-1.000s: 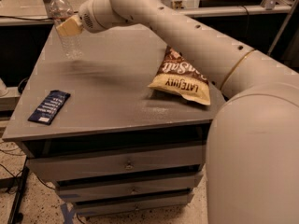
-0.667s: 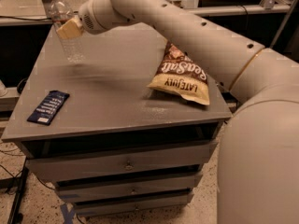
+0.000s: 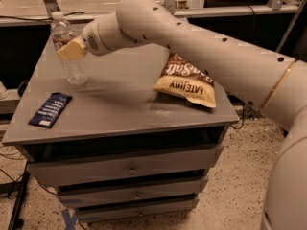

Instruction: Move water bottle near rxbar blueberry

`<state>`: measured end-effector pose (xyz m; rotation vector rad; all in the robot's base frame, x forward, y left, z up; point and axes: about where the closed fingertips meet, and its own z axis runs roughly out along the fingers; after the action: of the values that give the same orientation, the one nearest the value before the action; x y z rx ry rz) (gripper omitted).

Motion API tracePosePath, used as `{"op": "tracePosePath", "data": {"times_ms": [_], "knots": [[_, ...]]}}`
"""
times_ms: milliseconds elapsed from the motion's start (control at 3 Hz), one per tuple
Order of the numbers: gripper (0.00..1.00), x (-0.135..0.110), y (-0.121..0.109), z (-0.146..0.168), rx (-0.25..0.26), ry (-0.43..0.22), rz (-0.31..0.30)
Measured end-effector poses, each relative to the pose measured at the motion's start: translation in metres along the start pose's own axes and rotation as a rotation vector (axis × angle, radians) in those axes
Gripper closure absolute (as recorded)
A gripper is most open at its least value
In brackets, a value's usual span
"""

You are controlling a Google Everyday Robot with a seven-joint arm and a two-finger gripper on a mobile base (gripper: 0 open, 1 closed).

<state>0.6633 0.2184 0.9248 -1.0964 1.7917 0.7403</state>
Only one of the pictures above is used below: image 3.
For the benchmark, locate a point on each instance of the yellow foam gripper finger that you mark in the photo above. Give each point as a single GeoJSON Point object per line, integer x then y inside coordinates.
{"type": "Point", "coordinates": [72, 49]}

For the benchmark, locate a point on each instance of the clear plastic water bottle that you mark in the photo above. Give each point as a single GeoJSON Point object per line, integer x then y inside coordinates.
{"type": "Point", "coordinates": [62, 33]}

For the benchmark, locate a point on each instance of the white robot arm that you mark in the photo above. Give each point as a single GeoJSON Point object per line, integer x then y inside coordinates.
{"type": "Point", "coordinates": [272, 84]}

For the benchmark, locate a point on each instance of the blue rxbar blueberry wrapper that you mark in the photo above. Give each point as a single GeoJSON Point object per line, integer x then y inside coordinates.
{"type": "Point", "coordinates": [48, 113]}

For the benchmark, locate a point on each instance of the late july chips bag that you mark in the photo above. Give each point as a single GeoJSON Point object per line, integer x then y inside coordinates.
{"type": "Point", "coordinates": [182, 79]}

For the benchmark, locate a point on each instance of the grey drawer cabinet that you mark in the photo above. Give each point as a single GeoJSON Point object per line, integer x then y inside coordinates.
{"type": "Point", "coordinates": [116, 112]}

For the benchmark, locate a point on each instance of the top grey drawer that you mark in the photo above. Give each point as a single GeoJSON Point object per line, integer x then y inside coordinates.
{"type": "Point", "coordinates": [128, 165]}

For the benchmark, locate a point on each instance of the grey drawer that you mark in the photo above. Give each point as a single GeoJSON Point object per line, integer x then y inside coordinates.
{"type": "Point", "coordinates": [133, 191]}
{"type": "Point", "coordinates": [128, 165]}
{"type": "Point", "coordinates": [137, 209]}

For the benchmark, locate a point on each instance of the middle grey drawer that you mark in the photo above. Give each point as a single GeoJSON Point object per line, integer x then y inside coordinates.
{"type": "Point", "coordinates": [133, 191]}

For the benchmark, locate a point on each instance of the black stand left floor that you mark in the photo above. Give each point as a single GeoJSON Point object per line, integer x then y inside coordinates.
{"type": "Point", "coordinates": [16, 190]}

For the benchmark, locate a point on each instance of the bottom grey drawer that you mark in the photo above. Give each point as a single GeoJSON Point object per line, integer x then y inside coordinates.
{"type": "Point", "coordinates": [137, 209]}

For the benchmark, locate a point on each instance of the grey metal rail frame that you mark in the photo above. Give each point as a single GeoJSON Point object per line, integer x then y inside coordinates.
{"type": "Point", "coordinates": [240, 10]}

